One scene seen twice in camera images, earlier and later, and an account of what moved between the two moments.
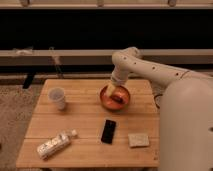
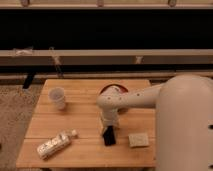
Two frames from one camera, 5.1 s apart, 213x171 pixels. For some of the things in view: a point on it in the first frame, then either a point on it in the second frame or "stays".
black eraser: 108,131 stays
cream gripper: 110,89 -> 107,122
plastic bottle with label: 49,147 stays
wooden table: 92,124 stays
